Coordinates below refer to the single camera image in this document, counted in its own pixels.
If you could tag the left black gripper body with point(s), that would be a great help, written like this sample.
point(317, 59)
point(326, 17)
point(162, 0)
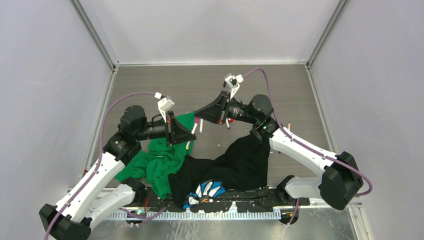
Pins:
point(170, 132)

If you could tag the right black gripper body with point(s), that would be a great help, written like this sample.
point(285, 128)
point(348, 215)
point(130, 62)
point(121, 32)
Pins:
point(221, 115)

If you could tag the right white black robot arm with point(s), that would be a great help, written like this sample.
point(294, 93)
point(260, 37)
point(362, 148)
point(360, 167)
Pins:
point(337, 179)

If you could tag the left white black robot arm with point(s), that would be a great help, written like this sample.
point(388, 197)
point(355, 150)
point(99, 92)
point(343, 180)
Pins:
point(79, 212)

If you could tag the green cloth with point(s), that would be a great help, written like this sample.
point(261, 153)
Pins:
point(155, 165)

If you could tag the black cloth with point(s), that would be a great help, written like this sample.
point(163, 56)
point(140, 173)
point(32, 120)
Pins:
point(243, 167)

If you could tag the blue white patterned cloth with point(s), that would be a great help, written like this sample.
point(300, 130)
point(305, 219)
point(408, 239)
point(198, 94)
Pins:
point(204, 192)

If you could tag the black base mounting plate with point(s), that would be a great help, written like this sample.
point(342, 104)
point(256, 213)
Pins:
point(259, 200)

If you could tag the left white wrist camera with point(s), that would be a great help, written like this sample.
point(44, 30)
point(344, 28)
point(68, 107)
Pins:
point(164, 104)

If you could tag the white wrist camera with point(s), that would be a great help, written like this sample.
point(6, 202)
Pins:
point(164, 104)
point(233, 81)

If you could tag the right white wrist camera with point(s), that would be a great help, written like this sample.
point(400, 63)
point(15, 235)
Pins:
point(233, 81)

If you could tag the aluminium front rail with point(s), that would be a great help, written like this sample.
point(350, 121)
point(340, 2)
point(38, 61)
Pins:
point(136, 215)

